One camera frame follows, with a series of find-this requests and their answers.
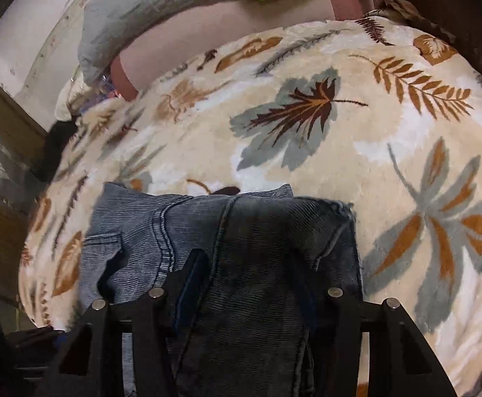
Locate grey quilted pillow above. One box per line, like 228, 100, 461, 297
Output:
77, 0, 242, 85

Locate wooden door with glass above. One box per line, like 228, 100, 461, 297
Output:
0, 58, 55, 311

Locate purple cloth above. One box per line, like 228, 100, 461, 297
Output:
96, 72, 121, 100

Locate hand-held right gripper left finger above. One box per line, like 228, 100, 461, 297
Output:
34, 248, 213, 397

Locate blue denim pants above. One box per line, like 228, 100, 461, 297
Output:
77, 182, 363, 397

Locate cream crumpled cloth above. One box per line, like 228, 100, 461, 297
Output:
55, 76, 101, 120

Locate leaf print blanket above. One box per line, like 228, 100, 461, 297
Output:
18, 14, 482, 397

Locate brown padded headboard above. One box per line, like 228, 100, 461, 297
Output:
369, 0, 482, 104

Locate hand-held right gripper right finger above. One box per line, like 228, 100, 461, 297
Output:
307, 285, 459, 397

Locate black cloth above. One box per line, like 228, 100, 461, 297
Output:
42, 120, 80, 183

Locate pink and brown cushion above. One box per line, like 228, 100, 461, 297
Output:
111, 0, 370, 102

